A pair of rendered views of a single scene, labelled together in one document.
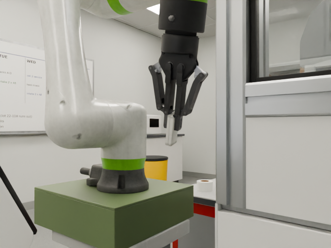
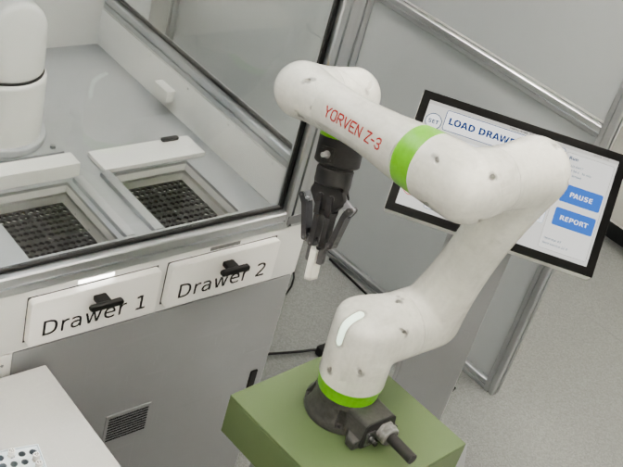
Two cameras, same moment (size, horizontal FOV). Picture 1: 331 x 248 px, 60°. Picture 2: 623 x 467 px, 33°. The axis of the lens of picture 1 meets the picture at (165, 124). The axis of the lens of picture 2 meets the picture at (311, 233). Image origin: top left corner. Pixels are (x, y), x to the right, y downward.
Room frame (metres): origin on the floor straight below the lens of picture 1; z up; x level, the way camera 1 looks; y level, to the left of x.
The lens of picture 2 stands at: (2.39, 0.03, 2.23)
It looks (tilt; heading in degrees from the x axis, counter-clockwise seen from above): 33 degrees down; 182
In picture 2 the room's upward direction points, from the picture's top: 17 degrees clockwise
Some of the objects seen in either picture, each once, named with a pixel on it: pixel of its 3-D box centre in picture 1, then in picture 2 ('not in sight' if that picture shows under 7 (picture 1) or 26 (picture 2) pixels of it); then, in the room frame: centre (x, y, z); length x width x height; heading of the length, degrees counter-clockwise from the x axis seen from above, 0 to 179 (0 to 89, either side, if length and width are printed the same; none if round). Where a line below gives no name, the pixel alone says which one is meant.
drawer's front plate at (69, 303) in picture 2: not in sight; (95, 305); (0.78, -0.41, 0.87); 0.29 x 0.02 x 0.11; 140
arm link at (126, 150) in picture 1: (120, 134); (365, 346); (0.82, 0.13, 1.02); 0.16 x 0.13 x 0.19; 138
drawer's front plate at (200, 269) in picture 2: not in sight; (222, 271); (0.54, -0.20, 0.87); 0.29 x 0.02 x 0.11; 140
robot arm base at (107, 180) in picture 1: (111, 175); (362, 415); (0.87, 0.16, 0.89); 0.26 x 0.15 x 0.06; 49
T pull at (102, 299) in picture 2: not in sight; (103, 300); (0.80, -0.38, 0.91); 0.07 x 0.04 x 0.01; 140
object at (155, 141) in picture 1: (148, 151); not in sight; (4.86, 0.29, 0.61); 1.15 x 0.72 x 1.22; 143
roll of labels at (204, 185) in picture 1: (204, 185); not in sight; (1.25, -0.17, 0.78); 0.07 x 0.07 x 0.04
